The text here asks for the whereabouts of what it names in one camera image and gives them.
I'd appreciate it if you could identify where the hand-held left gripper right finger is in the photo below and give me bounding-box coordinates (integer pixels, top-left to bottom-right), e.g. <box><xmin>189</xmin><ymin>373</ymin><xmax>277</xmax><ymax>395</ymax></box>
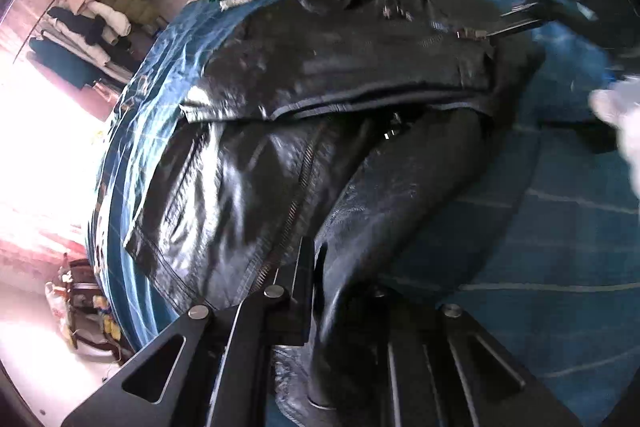
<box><xmin>350</xmin><ymin>285</ymin><xmax>584</xmax><ymax>427</ymax></box>

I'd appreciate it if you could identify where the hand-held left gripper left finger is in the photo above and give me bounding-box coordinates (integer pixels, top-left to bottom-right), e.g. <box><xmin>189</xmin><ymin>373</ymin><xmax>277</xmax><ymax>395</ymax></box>
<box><xmin>60</xmin><ymin>238</ymin><xmax>317</xmax><ymax>427</ymax></box>

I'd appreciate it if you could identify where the black leather jacket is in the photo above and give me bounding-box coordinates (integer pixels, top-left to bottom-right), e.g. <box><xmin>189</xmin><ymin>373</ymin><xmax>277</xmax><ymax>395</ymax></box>
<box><xmin>124</xmin><ymin>0</ymin><xmax>547</xmax><ymax>424</ymax></box>

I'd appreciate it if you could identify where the pile of clothes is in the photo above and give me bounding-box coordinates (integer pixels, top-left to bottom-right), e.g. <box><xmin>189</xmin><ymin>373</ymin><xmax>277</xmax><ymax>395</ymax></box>
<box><xmin>27</xmin><ymin>0</ymin><xmax>168</xmax><ymax>88</ymax></box>

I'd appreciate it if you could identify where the person's right hand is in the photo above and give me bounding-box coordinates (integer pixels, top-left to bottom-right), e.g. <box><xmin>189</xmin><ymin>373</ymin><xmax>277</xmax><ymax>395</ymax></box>
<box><xmin>590</xmin><ymin>76</ymin><xmax>640</xmax><ymax>198</ymax></box>

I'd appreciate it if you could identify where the blue plaid bed sheet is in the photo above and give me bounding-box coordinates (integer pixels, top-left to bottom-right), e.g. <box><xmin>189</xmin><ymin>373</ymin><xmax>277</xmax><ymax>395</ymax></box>
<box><xmin>87</xmin><ymin>0</ymin><xmax>640</xmax><ymax>427</ymax></box>

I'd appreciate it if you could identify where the cluttered small table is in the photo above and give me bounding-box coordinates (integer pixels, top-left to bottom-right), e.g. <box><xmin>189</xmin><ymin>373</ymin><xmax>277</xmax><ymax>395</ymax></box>
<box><xmin>45</xmin><ymin>254</ymin><xmax>132</xmax><ymax>365</ymax></box>

